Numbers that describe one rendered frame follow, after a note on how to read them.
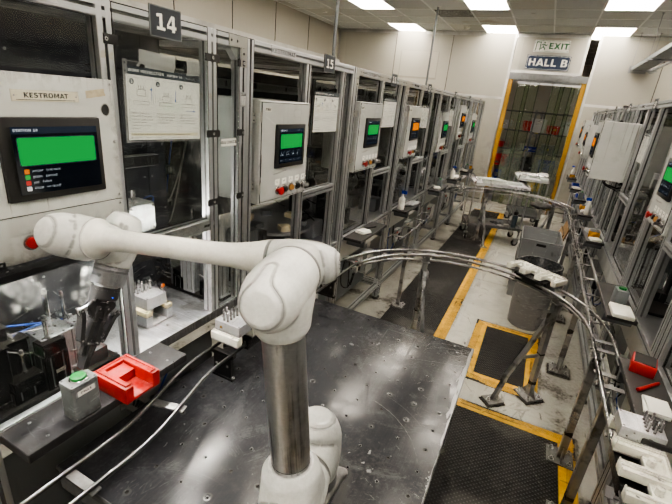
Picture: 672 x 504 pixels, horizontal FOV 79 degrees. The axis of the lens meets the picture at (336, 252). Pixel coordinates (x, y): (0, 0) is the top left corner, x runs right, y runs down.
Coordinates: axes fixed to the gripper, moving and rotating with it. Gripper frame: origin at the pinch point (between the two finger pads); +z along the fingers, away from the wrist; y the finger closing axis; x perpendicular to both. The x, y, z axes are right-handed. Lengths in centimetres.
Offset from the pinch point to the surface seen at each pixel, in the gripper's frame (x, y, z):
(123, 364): -7.4, -20.3, 6.7
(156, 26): -9, 2, -99
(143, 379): 0.7, -22.4, 9.3
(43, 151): -7, 22, -51
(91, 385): 0.5, -4.1, 8.9
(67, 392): -1.6, 1.0, 10.9
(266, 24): -373, -445, -430
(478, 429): 99, -200, 29
